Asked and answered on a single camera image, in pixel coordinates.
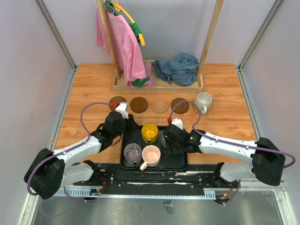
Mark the grey mug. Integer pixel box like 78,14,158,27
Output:
161,133,167,149

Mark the white cup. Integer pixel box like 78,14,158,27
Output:
194,92,212,114

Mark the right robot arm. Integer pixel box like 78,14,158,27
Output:
163,124,285,188

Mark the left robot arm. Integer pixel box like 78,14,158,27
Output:
24,112,138,200

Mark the yellow cup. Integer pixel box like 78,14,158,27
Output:
141,123,158,144

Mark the purple cup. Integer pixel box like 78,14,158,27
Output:
124,143,142,167

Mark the left woven rattan coaster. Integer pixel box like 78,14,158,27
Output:
152,99,169,113

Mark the black plastic tray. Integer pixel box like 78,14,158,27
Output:
120,126,188,171

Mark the brown wooden saucer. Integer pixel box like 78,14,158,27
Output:
109,96,127,111
130,97,149,113
171,97,189,114

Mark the pink mug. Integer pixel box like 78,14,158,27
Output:
140,145,161,171

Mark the wooden clothes rack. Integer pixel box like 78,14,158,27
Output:
97,0,223,93

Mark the green cloth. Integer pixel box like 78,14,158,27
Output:
131,77,150,87

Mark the blue crumpled cloth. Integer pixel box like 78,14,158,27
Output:
154,53,199,86

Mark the pink shirt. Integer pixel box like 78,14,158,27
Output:
106,11,157,88

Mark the green clothes hanger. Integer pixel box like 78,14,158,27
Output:
104,0,143,41

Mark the yellow clothes hanger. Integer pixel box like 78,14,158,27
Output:
110,1,146,46

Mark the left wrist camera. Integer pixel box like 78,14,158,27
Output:
115,102,128,119

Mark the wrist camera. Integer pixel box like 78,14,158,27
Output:
115,102,128,119
171,118,184,130

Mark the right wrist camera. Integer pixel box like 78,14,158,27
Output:
171,118,184,130

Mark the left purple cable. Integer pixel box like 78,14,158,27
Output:
27,102,117,196

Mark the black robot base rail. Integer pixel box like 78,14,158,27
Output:
55,164,238,200

